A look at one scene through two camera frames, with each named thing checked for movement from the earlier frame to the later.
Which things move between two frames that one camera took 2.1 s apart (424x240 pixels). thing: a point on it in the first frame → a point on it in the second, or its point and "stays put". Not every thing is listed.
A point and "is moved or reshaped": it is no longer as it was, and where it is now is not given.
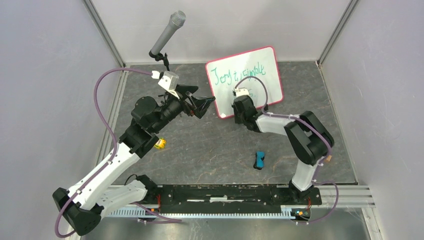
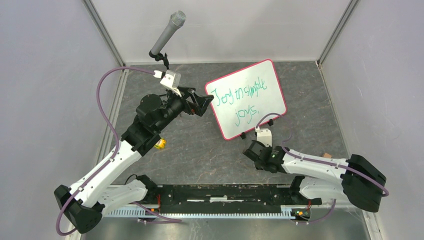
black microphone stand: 159,56 stays put
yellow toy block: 161,143 stays put
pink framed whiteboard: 224,74 is moved or reshaped
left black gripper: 200,104 stays put
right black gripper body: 238,118 → 260,166
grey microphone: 178,18 stays put
